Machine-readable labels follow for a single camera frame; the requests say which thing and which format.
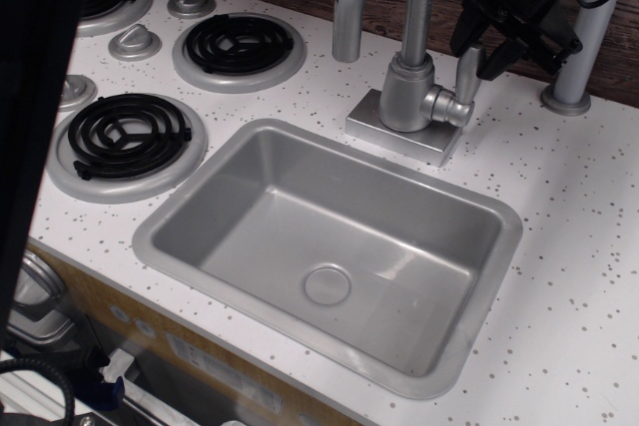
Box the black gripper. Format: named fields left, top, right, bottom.
left=449, top=0, right=582, bottom=81

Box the silver faucet lever handle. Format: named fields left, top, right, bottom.
left=420, top=43, right=486, bottom=128

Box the dark foreground robot arm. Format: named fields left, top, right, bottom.
left=1, top=0, right=84, bottom=323

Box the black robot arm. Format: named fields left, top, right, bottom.
left=450, top=0, right=611, bottom=81

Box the grey vertical pole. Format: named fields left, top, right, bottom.
left=540, top=0, right=631, bottom=117

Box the silver curved faucet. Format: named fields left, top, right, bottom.
left=332, top=0, right=462, bottom=167

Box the back right stove burner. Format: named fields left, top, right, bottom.
left=172, top=13, right=307, bottom=94

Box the stove burner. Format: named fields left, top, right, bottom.
left=172, top=13, right=307, bottom=94
left=46, top=93, right=208, bottom=204
left=76, top=0, right=153, bottom=38

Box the grey plastic sink basin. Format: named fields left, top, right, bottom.
left=133, top=119, right=523, bottom=400

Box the silver knob top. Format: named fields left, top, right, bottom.
left=167, top=0, right=216, bottom=19

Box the silver knob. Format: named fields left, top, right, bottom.
left=167, top=0, right=216, bottom=19
left=58, top=75, right=97, bottom=112
left=108, top=24, right=162, bottom=62

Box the silver knob middle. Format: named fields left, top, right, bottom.
left=108, top=24, right=162, bottom=62

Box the back left stove burner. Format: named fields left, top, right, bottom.
left=76, top=0, right=153, bottom=38

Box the front right stove burner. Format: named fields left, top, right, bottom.
left=46, top=93, right=208, bottom=204

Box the silver knob lower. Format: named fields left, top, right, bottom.
left=58, top=75, right=97, bottom=112

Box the silver oven dial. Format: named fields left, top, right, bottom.
left=13, top=249, right=66, bottom=321

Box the grey oven door handle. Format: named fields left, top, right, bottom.
left=7, top=309, right=76, bottom=348

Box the black cable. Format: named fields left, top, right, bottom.
left=0, top=355, right=76, bottom=422

